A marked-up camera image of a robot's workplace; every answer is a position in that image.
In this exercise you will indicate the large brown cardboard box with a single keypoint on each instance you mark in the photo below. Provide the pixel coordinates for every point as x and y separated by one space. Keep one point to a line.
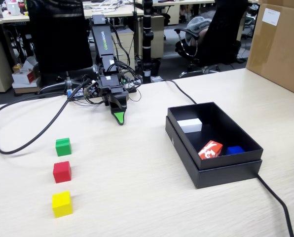
280 54

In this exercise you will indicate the beige office desk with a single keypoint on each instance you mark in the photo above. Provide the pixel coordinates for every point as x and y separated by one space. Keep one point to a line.
13 18

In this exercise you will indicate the white rectangular block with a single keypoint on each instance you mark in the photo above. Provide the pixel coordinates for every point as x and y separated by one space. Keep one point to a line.
190 125

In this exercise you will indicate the narrow beige cabinet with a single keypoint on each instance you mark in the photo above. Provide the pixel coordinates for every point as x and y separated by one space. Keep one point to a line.
158 37

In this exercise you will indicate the white shipping label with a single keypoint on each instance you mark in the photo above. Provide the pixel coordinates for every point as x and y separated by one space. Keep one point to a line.
271 16

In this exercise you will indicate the cola bottle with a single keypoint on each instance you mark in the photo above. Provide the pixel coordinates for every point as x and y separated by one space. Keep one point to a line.
22 6

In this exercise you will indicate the yellow tape roll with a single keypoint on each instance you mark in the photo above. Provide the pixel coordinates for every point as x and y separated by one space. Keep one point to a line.
17 66

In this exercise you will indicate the grey blanket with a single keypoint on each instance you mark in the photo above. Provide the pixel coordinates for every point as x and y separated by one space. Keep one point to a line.
198 23

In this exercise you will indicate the white folding laptop stand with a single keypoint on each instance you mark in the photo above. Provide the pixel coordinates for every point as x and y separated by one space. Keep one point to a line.
105 7

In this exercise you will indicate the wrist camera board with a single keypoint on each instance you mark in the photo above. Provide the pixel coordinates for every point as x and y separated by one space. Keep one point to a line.
91 90

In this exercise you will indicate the yellow wooden cube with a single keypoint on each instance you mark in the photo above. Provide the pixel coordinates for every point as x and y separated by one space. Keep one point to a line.
62 205

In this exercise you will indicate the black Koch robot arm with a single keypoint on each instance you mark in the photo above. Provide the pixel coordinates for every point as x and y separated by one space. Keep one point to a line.
103 42

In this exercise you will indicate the white open cardboard box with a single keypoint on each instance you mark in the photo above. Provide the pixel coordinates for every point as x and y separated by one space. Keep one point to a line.
22 78

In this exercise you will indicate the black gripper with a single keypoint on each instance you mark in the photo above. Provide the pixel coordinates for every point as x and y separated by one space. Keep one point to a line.
110 82

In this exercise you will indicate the orange printed small box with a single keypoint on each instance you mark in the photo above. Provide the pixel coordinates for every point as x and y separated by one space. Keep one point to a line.
209 150

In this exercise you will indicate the black cardboard box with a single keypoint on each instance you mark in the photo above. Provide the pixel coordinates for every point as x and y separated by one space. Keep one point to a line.
223 133

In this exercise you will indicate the red wooden cube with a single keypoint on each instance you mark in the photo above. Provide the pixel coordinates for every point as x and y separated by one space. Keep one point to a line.
62 172

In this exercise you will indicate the blue wooden cube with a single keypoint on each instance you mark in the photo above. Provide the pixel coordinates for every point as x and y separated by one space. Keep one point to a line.
234 150

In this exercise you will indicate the black mesh office chair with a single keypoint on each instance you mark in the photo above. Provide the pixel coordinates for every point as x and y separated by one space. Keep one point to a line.
60 37

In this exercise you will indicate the green wooden cube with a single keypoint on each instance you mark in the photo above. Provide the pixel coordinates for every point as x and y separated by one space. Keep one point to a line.
63 148

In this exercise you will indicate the black chair with chrome arms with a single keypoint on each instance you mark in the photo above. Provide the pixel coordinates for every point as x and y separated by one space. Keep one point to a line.
223 37

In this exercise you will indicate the black pole with white bands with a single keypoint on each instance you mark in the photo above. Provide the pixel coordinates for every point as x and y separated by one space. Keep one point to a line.
147 32

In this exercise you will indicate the robot controller board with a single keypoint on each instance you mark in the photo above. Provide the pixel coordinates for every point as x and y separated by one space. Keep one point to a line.
71 93

